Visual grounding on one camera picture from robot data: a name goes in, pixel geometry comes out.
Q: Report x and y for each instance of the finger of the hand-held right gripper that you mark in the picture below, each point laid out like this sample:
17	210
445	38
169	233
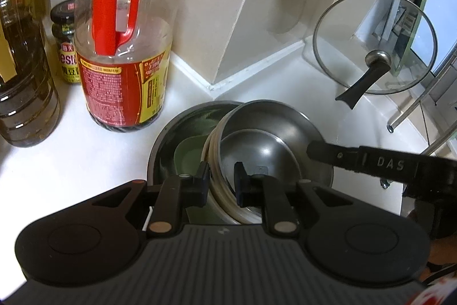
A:
332	154

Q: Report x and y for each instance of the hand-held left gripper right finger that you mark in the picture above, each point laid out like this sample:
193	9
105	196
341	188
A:
241	187

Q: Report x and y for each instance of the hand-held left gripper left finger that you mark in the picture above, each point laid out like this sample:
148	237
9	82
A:
202	183

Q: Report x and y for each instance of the cream ribbed bowl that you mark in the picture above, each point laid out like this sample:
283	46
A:
228	205

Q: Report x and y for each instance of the green square plate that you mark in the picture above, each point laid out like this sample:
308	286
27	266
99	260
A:
185	158

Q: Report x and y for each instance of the deep steel bowl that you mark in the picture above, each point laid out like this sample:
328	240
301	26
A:
271	147

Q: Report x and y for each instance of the shallow steel plate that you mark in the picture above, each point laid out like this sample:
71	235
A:
166	135

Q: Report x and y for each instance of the person's right hand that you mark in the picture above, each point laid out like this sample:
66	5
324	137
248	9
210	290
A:
442	255

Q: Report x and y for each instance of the steel dish rack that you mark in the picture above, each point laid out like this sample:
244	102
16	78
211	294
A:
410	105

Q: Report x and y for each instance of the person's red patterned clothing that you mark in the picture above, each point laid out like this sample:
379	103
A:
437	294

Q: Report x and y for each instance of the small green sauce jar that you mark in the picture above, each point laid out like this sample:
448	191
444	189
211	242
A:
66	51

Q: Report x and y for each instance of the large dark oil bottle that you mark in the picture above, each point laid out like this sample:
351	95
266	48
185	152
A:
25	76

